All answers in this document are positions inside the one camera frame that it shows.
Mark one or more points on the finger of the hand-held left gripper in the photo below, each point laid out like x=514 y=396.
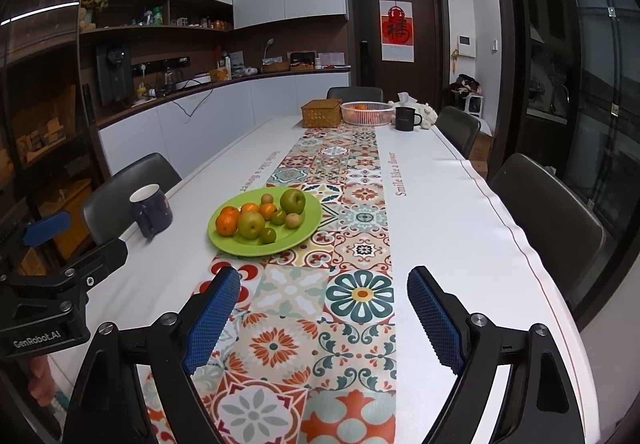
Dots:
x=47 y=228
x=102 y=259

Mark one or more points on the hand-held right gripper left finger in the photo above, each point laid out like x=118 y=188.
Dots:
x=210 y=319

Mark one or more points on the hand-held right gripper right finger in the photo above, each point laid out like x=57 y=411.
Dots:
x=435 y=319

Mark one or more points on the small green fruit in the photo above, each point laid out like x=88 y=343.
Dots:
x=278 y=217
x=267 y=235

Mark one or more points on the green plate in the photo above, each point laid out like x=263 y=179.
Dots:
x=300 y=239

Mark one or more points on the small brown fruit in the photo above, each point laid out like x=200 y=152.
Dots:
x=293 y=221
x=267 y=199

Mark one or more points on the person's left hand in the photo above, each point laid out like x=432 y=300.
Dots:
x=42 y=379

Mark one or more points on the grey chair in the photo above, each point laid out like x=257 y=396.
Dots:
x=115 y=199
x=355 y=92
x=457 y=126
x=545 y=209

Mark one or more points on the dark blue mug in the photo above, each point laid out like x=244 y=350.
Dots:
x=152 y=214

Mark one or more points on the patterned table runner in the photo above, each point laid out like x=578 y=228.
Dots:
x=350 y=204

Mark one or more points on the black water dispenser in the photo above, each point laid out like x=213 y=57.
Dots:
x=114 y=68

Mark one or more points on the white lower cabinet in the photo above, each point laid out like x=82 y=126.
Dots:
x=225 y=98

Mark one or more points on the black mug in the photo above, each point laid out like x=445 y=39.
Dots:
x=407 y=118

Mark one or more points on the white plush toy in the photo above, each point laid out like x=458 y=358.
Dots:
x=428 y=114

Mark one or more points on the white mesh basket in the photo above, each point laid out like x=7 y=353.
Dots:
x=375 y=116

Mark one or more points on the white stool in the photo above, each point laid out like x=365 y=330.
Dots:
x=476 y=105

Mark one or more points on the white tissue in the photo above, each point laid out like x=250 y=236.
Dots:
x=406 y=98

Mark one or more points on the wicker box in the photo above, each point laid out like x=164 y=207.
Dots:
x=321 y=113

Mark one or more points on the dark bag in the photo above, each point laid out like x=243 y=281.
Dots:
x=465 y=86

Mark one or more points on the metal faucet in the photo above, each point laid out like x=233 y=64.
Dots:
x=561 y=96

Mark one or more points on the wicker tray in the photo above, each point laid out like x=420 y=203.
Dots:
x=275 y=67

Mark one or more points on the hanging ornament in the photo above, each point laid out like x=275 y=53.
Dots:
x=455 y=61

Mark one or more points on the white intercom panel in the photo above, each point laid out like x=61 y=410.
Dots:
x=467 y=46

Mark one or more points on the glass sliding door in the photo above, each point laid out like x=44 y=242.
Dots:
x=600 y=98

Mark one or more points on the black box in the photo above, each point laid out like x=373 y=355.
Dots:
x=302 y=58

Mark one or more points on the dark brown door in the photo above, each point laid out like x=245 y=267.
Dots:
x=430 y=33

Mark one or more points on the red and white wall poster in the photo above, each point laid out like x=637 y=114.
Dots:
x=398 y=29

